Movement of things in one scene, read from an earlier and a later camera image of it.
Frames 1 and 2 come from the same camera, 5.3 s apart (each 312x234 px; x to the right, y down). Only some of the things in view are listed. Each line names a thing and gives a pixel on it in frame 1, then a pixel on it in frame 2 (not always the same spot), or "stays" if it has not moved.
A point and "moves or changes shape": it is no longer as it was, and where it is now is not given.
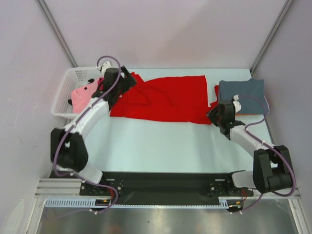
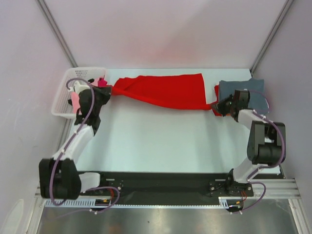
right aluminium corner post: x=270 y=36 stays
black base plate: x=168 y=188 stays
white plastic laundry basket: x=73 y=78 stays
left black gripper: x=128 y=82 to x=105 y=92
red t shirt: x=181 y=99 moves or changes shape
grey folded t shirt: x=251 y=95 stays
